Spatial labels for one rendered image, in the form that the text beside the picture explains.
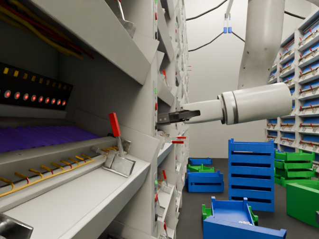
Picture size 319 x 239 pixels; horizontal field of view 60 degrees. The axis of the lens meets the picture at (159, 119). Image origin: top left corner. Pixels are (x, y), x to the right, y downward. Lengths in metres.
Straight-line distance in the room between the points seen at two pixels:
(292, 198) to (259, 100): 1.37
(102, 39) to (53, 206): 0.17
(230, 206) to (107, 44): 1.50
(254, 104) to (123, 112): 0.31
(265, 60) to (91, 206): 0.61
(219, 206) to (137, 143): 1.22
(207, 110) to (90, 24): 0.44
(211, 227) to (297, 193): 0.90
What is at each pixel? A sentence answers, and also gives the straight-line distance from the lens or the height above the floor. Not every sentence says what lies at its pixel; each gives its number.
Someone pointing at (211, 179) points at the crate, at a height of 0.11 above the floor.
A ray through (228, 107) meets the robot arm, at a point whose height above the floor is 0.63.
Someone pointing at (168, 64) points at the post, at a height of 0.86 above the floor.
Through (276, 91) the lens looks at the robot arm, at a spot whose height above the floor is 0.67.
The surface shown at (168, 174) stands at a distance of 1.28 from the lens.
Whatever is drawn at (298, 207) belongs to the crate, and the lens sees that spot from 1.99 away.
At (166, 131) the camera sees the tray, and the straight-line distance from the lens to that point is 1.26.
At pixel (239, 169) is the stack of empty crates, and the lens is 2.04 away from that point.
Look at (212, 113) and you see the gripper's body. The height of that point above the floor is 0.62.
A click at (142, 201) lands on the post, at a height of 0.43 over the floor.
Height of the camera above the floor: 0.59
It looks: 1 degrees up
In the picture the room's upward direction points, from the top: straight up
